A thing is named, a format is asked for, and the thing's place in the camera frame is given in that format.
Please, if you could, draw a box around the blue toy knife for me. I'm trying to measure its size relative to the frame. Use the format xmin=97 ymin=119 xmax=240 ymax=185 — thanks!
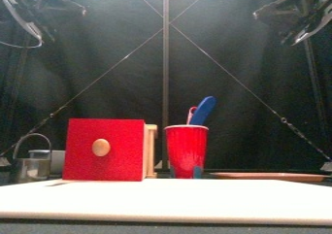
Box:
xmin=189 ymin=95 xmax=217 ymax=126

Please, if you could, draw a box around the red plastic spatula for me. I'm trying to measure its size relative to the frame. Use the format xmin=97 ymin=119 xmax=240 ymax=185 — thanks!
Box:
xmin=185 ymin=106 xmax=198 ymax=126

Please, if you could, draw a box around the small metal kettle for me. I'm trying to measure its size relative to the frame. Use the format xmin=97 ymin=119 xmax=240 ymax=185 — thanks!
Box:
xmin=9 ymin=132 xmax=53 ymax=184

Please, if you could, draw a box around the wooden box with red front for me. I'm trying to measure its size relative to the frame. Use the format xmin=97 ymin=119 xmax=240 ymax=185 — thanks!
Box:
xmin=61 ymin=117 xmax=160 ymax=183

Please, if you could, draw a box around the red plastic cup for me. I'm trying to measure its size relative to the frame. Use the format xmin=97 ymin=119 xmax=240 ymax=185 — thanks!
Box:
xmin=164 ymin=124 xmax=210 ymax=180

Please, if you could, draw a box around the grey cable loop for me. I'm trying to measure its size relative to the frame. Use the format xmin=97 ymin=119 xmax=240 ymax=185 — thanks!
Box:
xmin=0 ymin=33 xmax=45 ymax=50

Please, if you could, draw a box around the diagonal brace wire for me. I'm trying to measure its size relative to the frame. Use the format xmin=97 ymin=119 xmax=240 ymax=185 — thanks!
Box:
xmin=125 ymin=0 xmax=332 ymax=162
xmin=0 ymin=0 xmax=217 ymax=157

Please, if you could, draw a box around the vertical metal frame pole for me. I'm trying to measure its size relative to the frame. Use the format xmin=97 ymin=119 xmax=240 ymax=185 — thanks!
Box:
xmin=154 ymin=0 xmax=170 ymax=172

